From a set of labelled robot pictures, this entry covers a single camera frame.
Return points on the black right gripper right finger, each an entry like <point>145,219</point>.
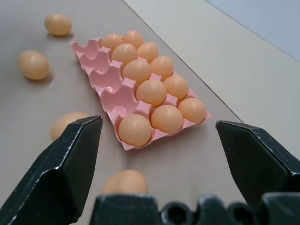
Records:
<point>255,164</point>

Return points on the tan egg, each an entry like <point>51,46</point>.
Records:
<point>112,41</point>
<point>148,51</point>
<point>133,38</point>
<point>58,24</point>
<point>176,87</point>
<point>126,182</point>
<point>151,93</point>
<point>166,119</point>
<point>135,130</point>
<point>33,64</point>
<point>136,71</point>
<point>162,67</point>
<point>63,124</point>
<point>192,110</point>
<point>124,54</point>

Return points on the pink egg tray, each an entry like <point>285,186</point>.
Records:
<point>112,89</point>

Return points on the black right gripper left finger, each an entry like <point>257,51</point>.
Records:
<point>58,168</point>

